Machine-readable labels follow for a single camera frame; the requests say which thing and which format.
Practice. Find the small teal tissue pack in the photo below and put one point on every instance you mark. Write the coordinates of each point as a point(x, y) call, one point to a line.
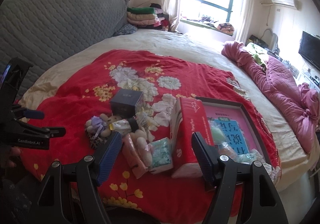
point(161, 154)

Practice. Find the white air conditioner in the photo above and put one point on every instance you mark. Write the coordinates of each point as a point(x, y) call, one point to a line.
point(285, 1)

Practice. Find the clear bag of makeup sponges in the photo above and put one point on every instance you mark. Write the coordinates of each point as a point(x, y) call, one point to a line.
point(228, 151)

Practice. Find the pink exercise book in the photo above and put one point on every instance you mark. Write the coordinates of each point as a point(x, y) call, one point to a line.
point(225, 116)

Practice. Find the cream teddy bear plush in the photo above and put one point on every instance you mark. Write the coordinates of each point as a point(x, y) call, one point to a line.
point(111, 124)

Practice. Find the dark clothes heap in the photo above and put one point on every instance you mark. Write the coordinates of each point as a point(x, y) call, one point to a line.
point(206, 19)

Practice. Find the pink quilt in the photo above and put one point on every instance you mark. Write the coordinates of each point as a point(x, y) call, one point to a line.
point(282, 94)

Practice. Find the leopard print cloth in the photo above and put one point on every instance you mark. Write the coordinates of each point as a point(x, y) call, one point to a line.
point(96, 141)

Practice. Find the green egg makeup sponge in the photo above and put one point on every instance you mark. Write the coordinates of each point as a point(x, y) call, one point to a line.
point(215, 135)

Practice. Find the green cloth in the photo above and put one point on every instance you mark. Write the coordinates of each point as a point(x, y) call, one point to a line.
point(258, 55)

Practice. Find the plush toy with purple bow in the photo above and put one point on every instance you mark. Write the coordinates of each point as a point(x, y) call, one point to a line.
point(97, 125)

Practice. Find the crinkled yellow white wrapper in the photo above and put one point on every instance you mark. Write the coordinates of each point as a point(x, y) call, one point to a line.
point(143, 117)

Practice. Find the person's dark clothing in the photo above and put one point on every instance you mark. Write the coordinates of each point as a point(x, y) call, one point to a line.
point(17, 196)

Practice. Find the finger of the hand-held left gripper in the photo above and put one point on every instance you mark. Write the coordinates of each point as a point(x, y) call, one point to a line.
point(35, 114)
point(56, 132)

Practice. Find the white yellow snack packet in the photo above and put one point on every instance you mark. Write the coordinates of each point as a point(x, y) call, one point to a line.
point(120, 125)

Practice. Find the stack of folded clothes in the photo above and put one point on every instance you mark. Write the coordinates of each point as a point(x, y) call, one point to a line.
point(145, 17)

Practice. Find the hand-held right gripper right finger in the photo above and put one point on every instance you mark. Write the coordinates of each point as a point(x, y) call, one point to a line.
point(202, 159)

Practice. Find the black flat television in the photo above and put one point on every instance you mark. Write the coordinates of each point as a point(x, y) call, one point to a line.
point(310, 49)

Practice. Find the red floral blanket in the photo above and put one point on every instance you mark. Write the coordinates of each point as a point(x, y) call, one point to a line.
point(75, 104)

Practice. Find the red tissue pack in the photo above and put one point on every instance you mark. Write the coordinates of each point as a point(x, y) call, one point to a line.
point(187, 134)

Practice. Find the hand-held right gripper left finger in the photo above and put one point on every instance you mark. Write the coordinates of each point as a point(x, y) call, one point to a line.
point(110, 159)

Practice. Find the shallow dark box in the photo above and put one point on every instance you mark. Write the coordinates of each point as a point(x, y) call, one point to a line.
point(220, 102)

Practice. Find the dark patterned pillow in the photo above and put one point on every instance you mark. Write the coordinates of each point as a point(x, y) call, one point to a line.
point(126, 30)

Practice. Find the patterned orange cushion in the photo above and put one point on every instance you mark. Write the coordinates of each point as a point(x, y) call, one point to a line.
point(226, 28)

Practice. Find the dark blue cube box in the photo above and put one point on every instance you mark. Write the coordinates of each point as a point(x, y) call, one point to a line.
point(126, 104)

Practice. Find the person's left hand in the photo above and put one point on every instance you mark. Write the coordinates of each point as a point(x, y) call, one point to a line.
point(13, 152)

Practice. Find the small black case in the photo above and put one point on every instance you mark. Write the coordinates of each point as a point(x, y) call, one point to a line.
point(133, 124)

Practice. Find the black box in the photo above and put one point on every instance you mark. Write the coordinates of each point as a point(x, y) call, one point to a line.
point(258, 41)

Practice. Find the pink packet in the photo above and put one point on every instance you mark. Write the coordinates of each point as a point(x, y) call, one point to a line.
point(133, 159)

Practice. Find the cream fluffy puffs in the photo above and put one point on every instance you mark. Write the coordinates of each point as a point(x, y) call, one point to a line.
point(142, 146)

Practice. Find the grey quilted headboard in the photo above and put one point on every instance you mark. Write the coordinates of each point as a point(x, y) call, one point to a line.
point(50, 26)

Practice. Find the bed with beige sheet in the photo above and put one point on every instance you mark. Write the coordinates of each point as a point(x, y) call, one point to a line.
point(187, 46)

